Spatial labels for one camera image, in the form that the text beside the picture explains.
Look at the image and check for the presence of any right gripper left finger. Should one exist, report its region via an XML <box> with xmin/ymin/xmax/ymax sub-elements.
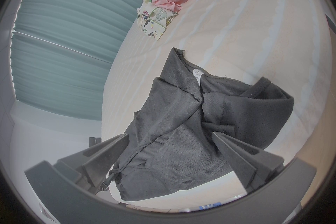
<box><xmin>54</xmin><ymin>133</ymin><xmax>130</xmax><ymax>194</ymax></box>

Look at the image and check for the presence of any blue-green curtain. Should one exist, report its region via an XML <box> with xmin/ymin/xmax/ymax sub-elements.
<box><xmin>10</xmin><ymin>31</ymin><xmax>113</xmax><ymax>121</ymax></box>
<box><xmin>13</xmin><ymin>0</ymin><xmax>160</xmax><ymax>63</ymax></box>

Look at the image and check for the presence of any black T-shirt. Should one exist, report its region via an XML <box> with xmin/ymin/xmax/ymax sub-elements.
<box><xmin>109</xmin><ymin>47</ymin><xmax>294</xmax><ymax>202</ymax></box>

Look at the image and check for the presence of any white printed pyjama top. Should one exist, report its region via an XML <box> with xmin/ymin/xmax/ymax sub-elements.
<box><xmin>136</xmin><ymin>0</ymin><xmax>179</xmax><ymax>41</ymax></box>

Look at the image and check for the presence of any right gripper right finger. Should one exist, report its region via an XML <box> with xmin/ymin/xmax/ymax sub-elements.
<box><xmin>211</xmin><ymin>131</ymin><xmax>284</xmax><ymax>190</ymax></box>

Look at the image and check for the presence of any bed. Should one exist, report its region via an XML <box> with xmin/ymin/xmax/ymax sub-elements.
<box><xmin>101</xmin><ymin>0</ymin><xmax>332</xmax><ymax>213</ymax></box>

